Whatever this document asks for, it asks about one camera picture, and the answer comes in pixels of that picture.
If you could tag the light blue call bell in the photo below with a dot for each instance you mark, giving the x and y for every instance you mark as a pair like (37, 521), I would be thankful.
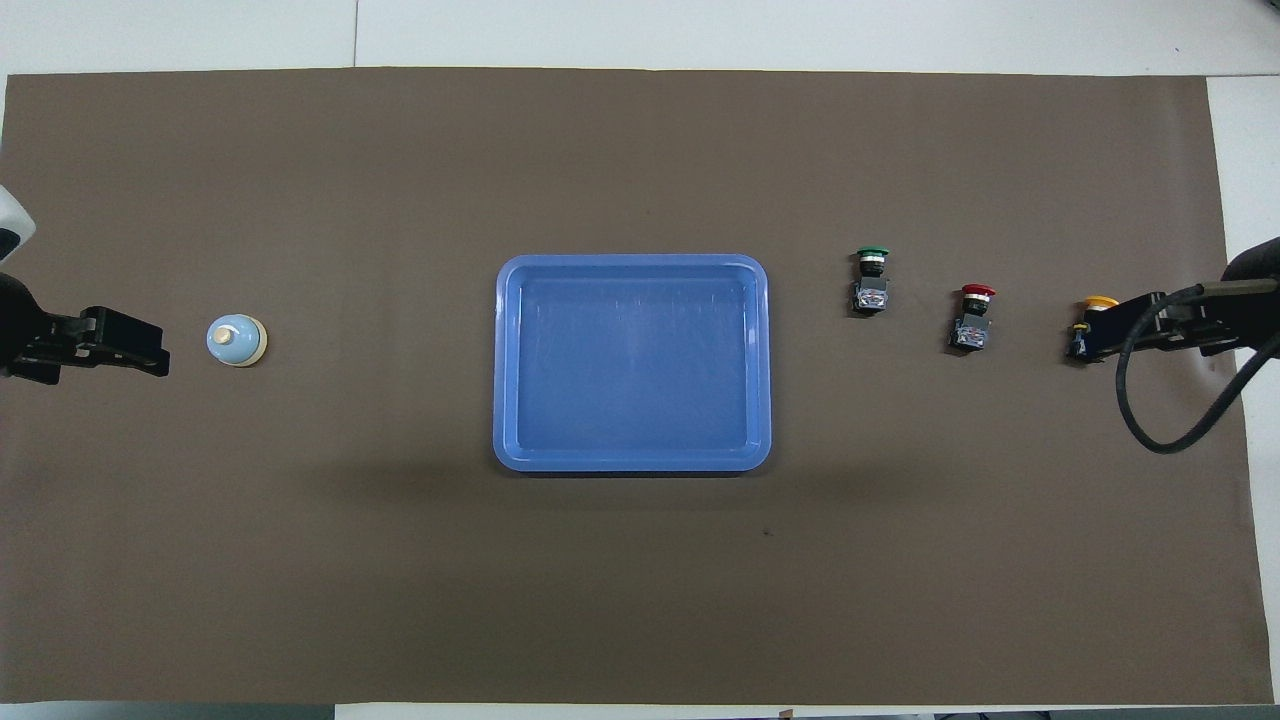
(237, 342)

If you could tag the brown table mat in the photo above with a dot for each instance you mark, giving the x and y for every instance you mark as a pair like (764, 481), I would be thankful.
(400, 550)

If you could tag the red push button switch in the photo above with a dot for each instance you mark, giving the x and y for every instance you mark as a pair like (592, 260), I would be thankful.
(974, 318)

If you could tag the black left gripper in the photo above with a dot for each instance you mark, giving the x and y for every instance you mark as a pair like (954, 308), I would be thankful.
(25, 330)

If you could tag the yellow push button switch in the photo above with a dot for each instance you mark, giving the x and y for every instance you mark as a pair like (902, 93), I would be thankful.
(1102, 302)

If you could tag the blue plastic tray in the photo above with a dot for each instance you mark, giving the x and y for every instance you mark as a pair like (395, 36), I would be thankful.
(632, 365)

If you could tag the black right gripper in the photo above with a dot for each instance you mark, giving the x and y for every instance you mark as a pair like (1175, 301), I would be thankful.
(1250, 280)

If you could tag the green push button switch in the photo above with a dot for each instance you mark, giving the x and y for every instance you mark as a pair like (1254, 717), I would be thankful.
(872, 280)

